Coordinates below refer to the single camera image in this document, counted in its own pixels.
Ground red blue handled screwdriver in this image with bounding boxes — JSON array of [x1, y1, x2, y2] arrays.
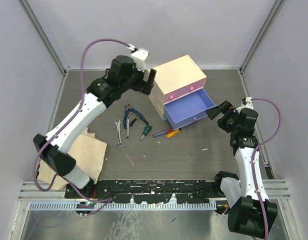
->
[[153, 129, 173, 138]]

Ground slotted cable duct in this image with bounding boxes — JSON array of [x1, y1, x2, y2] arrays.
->
[[29, 200, 217, 211]]

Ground blue handled pliers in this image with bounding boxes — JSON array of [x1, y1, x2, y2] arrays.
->
[[122, 103, 149, 130]]

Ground orange handled screwdriver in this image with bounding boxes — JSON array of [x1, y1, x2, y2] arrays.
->
[[167, 128, 182, 138]]

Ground beige cloth bag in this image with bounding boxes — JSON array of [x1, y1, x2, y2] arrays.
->
[[38, 127, 107, 190]]

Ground large pink drawer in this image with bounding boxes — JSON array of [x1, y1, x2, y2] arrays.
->
[[177, 78, 206, 97]]

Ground cream drawer cabinet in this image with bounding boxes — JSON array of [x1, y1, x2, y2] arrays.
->
[[149, 55, 207, 121]]

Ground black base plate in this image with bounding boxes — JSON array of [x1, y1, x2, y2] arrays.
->
[[65, 178, 234, 205]]

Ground silver ratchet combination wrench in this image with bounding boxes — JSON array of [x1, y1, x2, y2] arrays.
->
[[125, 116, 130, 140]]

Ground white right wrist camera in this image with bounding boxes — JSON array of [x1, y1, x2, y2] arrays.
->
[[235, 97, 254, 114]]

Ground small pink drawer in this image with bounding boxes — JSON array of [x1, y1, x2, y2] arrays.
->
[[164, 90, 179, 104]]

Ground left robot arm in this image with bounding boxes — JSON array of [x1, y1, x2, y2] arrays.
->
[[33, 55, 156, 198]]

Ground green handled screwdriver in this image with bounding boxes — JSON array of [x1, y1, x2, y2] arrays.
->
[[140, 124, 152, 140]]

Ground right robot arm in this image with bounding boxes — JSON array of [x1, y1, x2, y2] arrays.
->
[[206, 97, 278, 240]]

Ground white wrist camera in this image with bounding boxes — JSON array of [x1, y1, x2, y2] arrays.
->
[[235, 97, 254, 114], [128, 44, 149, 71]]

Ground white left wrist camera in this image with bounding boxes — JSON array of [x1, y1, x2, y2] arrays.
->
[[128, 44, 149, 71]]

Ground silver open end wrench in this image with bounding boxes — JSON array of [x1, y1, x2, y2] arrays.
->
[[115, 120, 123, 149]]

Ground wide purple drawer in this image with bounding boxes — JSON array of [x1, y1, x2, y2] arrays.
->
[[164, 89, 216, 130]]

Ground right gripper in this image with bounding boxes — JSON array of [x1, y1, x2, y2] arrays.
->
[[206, 100, 240, 134]]

